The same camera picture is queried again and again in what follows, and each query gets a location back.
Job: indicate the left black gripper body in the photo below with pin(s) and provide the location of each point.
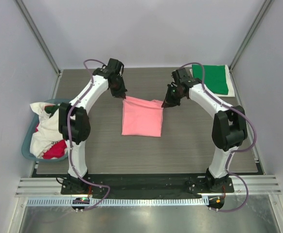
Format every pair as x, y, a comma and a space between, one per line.
119, 83

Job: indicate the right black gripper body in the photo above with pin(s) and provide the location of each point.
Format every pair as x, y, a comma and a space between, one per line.
179, 96

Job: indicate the pink t-shirt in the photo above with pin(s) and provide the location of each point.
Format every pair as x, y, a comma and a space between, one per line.
142, 117

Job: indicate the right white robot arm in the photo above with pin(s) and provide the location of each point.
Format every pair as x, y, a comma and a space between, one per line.
229, 128

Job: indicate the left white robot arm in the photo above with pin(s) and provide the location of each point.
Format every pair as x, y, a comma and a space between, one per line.
74, 124

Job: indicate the folded green t-shirt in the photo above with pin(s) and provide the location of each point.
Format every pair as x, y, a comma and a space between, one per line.
215, 79

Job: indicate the folded white t-shirt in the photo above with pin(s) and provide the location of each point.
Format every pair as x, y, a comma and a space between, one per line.
230, 85

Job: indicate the dark green t-shirt in basket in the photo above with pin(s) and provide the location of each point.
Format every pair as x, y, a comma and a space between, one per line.
51, 109

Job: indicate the white t-shirt in basket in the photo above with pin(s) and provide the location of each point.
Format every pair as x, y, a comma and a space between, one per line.
43, 117

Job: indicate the red t-shirt in basket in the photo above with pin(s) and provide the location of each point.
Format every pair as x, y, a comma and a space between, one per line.
47, 143

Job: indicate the blue laundry basket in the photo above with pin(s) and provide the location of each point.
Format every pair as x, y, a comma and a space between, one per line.
26, 143

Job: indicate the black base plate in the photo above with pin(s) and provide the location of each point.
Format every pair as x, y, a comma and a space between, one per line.
143, 186

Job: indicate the slotted white cable duct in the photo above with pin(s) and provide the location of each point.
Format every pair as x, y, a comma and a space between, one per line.
87, 202

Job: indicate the right aluminium frame post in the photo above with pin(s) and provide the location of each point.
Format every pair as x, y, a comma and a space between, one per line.
263, 10

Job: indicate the aluminium frame post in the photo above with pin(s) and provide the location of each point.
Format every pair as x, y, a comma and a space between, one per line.
37, 35
263, 10

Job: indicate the left aluminium frame post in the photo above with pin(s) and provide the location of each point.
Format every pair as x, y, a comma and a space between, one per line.
37, 35

